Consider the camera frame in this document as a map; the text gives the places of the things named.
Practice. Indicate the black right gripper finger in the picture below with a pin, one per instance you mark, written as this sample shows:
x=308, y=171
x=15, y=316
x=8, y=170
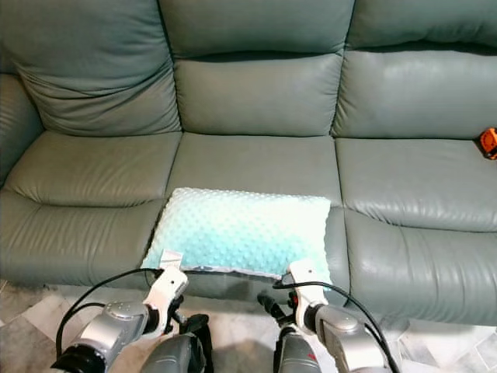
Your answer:
x=272, y=305

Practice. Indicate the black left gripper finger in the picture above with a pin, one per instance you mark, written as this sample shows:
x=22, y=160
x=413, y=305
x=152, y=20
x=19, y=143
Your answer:
x=197, y=326

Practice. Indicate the teal dotted plush pillow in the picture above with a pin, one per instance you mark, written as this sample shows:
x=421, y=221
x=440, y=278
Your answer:
x=241, y=229

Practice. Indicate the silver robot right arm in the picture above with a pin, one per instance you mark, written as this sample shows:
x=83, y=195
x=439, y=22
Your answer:
x=349, y=338

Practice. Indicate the grey-green leather sofa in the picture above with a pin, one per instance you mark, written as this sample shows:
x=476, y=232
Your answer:
x=256, y=101

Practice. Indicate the grey black robot right leg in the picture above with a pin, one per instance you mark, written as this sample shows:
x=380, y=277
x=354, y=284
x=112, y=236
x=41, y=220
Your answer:
x=297, y=356

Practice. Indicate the small orange object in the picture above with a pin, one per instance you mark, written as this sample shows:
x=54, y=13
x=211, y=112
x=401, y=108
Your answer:
x=489, y=144

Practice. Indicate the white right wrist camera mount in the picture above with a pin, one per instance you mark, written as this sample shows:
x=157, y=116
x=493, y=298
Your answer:
x=307, y=289

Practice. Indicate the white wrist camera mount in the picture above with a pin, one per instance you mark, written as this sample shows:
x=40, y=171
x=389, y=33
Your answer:
x=171, y=287
x=307, y=289

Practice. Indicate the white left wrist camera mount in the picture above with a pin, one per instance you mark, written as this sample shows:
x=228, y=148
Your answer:
x=171, y=287

